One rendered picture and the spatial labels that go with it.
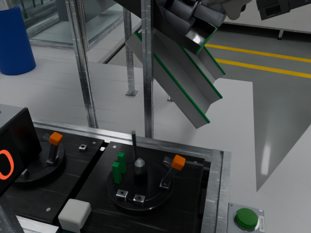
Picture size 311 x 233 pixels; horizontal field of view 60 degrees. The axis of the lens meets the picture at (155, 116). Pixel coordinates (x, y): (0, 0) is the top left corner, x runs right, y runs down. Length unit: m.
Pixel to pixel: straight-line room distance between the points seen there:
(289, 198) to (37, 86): 1.00
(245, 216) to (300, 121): 2.16
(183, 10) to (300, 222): 0.55
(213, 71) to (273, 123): 1.68
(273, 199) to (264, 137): 1.62
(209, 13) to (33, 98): 0.77
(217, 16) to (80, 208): 0.48
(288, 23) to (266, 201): 3.82
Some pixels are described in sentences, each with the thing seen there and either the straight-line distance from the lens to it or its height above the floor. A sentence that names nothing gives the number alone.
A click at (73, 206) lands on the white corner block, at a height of 0.99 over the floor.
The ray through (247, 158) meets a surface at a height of 0.86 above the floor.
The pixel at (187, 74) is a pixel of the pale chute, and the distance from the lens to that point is 0.78.
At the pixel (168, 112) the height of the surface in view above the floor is 0.86.
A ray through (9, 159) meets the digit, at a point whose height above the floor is 1.20.
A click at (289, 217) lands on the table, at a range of 0.74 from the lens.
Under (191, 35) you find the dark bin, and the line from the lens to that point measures 0.66.
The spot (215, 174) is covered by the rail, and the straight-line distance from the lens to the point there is 0.64.
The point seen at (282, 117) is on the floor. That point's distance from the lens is 2.65.
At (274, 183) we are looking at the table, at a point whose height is 0.86.
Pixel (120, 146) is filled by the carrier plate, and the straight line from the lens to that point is 0.67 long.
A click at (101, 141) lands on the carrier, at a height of 0.97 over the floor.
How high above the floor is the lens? 1.42
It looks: 36 degrees down
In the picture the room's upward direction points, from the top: straight up
